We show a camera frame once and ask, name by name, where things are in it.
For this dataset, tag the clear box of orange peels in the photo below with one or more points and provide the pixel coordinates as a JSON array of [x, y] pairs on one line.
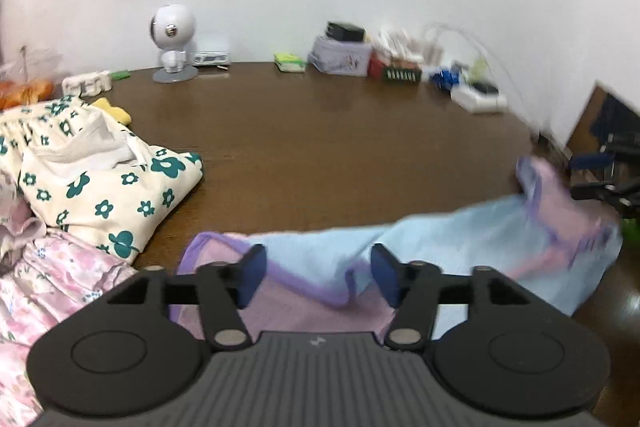
[[30, 79]]

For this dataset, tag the white charger plug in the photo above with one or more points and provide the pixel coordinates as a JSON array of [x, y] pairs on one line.
[[433, 52]]

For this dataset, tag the blue toy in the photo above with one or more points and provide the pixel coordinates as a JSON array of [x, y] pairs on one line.
[[445, 79]]

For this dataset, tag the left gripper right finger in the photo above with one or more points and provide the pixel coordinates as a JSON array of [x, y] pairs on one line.
[[412, 290]]

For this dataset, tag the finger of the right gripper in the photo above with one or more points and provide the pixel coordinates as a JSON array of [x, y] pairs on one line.
[[600, 194], [591, 161]]

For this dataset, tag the white power strip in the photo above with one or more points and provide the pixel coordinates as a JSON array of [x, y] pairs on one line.
[[476, 102]]

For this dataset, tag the cream green-flower garment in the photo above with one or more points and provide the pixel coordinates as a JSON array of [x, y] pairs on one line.
[[84, 173]]

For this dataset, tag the white small device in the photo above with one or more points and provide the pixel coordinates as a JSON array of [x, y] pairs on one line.
[[211, 51]]

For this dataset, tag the green tissue pack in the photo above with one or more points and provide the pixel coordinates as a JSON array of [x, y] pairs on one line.
[[287, 62]]

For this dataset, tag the dark tissue box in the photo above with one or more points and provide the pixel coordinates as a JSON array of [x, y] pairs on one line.
[[396, 56]]

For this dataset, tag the pink blue purple-trimmed garment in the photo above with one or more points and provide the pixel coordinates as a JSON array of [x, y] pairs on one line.
[[321, 281]]

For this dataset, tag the white round robot figurine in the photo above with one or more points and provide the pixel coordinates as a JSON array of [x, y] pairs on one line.
[[172, 29]]

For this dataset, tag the brown cardboard board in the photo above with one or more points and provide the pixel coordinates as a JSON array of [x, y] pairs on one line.
[[603, 115]]

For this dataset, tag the lavender tin box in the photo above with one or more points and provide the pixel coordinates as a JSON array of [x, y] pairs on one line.
[[338, 58]]

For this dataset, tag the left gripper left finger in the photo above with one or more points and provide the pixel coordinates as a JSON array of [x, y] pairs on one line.
[[223, 289]]

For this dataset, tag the pink floral ruffled garment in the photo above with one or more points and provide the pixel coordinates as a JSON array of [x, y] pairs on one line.
[[46, 275]]

